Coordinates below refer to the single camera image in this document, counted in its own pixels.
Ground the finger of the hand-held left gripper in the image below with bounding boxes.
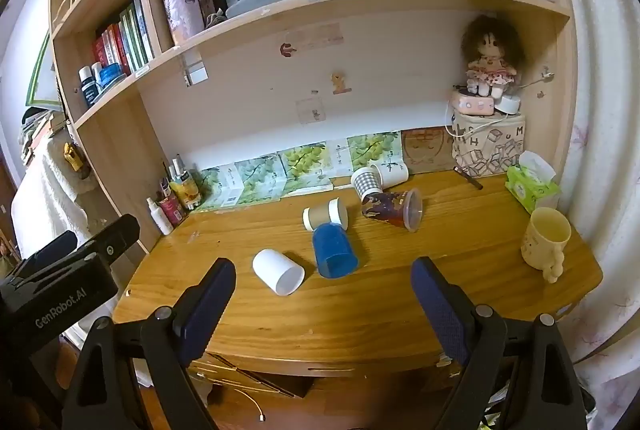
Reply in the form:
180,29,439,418
19,231,78,275
75,214,141,261

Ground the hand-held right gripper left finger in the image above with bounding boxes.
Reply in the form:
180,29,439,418
60,257,237,430

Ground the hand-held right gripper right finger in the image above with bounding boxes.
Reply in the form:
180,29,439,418
410,256,588,430

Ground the plain white cup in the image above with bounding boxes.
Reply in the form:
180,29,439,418
252,249,306,297

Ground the patterned clear plastic cup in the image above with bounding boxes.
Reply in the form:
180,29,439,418
361,189,423,233

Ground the blue plastic cup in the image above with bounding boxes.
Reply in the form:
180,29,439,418
312,224,360,279

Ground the white cup with small print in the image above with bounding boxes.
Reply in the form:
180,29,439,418
369,160,409,188

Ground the checkered paper cup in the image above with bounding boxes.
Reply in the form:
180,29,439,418
351,169,383,203

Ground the brown paper cup white lid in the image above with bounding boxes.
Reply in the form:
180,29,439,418
302,199,349,231

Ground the white plastic bottle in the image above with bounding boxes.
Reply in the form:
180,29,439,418
146,197,174,235

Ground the white towel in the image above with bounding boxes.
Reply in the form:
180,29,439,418
11,144,107,263

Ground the pink red bottle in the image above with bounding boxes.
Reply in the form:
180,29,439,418
159,191,186,225

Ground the yellow label bottle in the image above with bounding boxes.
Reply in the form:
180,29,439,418
170,171,202,209

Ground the yellow small toy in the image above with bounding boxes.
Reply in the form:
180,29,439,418
63,142,85,171

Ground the grape print box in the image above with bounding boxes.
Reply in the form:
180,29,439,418
277,142,335,197
235,154,287,205
346,132,406,174
197,165,246,211

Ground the pale yellow mug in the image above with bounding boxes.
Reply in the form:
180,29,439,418
521,207,572,283

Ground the pile of papers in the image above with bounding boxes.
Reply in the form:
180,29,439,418
19,107,68,161

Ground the dark pen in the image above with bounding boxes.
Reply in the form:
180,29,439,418
454,167,483,189

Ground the dark blue bottle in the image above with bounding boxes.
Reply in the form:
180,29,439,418
78,66,102,106

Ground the green tissue pack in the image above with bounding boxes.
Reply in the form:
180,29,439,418
505,151,560,213

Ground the brown cardboard with face drawing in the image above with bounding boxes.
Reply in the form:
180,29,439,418
401,127,456,175

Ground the blue jar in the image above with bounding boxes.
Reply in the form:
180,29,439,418
99,64,126,86

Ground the printed cube pattern box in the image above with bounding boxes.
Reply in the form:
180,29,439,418
452,112,526,175

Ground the green framed picture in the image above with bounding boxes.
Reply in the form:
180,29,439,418
26,32,55,106

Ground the row of red green books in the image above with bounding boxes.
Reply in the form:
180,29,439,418
92,0,156,75

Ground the pink small box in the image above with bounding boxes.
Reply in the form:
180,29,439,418
451,90,496,115

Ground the white round charger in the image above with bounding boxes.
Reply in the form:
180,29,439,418
495,94,522,115

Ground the white floral curtain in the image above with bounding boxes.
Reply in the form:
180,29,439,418
542,0,640,430

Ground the lilac floral thermos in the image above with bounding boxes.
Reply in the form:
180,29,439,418
160,0,206,45

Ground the curly haired rag doll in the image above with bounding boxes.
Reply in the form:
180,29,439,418
460,14,523,98

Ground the wooden bookshelf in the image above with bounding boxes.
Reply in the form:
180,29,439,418
47,0,573,255

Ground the white floor cable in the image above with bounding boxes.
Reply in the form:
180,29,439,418
239,391,267,422

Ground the white charger cable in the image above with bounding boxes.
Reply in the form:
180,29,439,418
444,68,556,138

